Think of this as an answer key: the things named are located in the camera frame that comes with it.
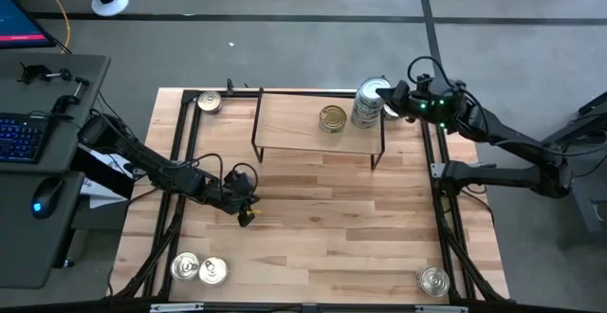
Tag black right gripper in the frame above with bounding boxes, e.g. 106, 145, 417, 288
376, 80, 447, 125

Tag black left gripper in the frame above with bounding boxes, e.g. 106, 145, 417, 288
208, 182, 262, 229

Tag gold can dark green label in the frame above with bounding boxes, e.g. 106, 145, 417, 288
318, 104, 348, 135

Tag wooden shelf black metal legs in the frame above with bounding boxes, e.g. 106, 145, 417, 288
249, 86, 386, 172

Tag white paper sheets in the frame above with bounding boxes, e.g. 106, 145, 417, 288
78, 144, 143, 210

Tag black equipment box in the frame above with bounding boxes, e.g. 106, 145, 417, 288
70, 146, 137, 200

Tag dark metal stand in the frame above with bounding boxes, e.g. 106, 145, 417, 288
540, 90, 607, 238

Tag black computer mouse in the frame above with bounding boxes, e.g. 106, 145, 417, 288
30, 176, 65, 220

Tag black desk clamp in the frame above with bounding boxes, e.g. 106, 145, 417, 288
18, 63, 72, 85
50, 75, 91, 115

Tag grey side desk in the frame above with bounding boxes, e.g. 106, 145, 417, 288
0, 51, 113, 290

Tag backlit black keyboard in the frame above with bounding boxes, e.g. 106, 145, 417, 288
0, 112, 52, 165

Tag computer monitor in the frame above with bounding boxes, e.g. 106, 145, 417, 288
0, 0, 57, 51

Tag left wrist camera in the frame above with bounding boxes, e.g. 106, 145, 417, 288
222, 170, 252, 191

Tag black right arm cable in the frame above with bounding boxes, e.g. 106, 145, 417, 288
406, 55, 447, 89

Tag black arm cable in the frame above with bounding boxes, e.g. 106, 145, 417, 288
406, 55, 447, 89
191, 153, 261, 196

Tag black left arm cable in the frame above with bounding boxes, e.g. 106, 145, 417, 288
191, 153, 261, 196

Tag black metal table frame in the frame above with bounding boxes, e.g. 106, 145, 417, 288
109, 74, 511, 313

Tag grey metal bracket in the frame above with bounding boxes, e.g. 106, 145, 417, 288
150, 302, 205, 313
414, 304, 469, 313

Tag yellow cable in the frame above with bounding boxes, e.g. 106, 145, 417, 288
32, 0, 72, 53

